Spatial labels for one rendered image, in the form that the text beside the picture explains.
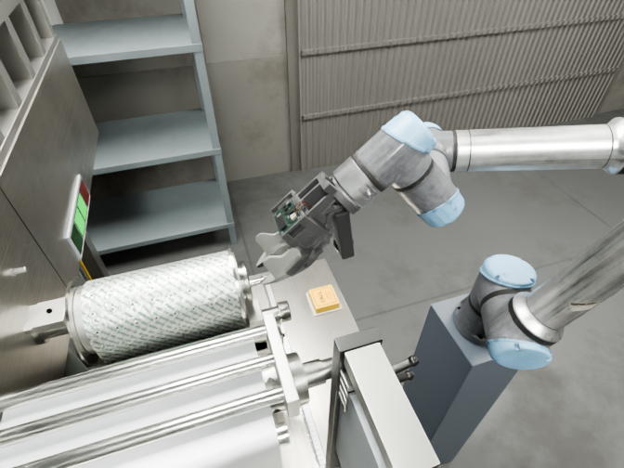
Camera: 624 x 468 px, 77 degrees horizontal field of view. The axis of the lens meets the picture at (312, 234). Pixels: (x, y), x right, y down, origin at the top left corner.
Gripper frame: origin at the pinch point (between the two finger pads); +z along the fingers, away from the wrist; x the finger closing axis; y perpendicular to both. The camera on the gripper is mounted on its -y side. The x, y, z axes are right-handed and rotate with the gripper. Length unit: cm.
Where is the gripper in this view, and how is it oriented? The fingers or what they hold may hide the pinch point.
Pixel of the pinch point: (267, 271)
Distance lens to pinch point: 70.9
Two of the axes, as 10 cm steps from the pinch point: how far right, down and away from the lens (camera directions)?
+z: -7.3, 6.3, 2.7
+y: -6.1, -4.2, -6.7
